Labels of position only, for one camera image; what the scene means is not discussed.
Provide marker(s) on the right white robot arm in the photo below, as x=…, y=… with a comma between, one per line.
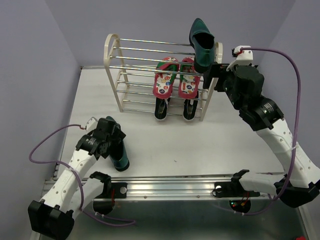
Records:
x=300, y=182

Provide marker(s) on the aluminium mounting rail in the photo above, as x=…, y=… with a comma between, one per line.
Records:
x=156, y=189

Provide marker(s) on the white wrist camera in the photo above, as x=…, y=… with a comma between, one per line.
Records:
x=90, y=125
x=243, y=56

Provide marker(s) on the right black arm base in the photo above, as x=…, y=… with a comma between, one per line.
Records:
x=240, y=199

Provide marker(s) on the cream and chrome shoe shelf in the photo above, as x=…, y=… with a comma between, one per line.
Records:
x=131, y=73

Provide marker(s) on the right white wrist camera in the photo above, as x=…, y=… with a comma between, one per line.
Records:
x=243, y=56

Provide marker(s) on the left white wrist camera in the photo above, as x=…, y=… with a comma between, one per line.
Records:
x=90, y=125

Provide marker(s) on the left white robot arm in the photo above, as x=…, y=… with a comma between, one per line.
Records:
x=55, y=213

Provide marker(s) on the pink kids sandal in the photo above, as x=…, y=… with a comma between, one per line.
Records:
x=164, y=80
x=188, y=84

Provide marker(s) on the black sneaker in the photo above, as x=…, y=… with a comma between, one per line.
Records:
x=189, y=110
x=161, y=107

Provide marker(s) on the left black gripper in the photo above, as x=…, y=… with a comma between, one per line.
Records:
x=117, y=136

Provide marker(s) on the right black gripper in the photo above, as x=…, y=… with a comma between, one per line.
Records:
x=215, y=70

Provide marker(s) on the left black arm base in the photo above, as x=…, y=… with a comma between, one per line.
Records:
x=106, y=201

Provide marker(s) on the green loafer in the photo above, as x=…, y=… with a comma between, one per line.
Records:
x=116, y=150
x=203, y=43

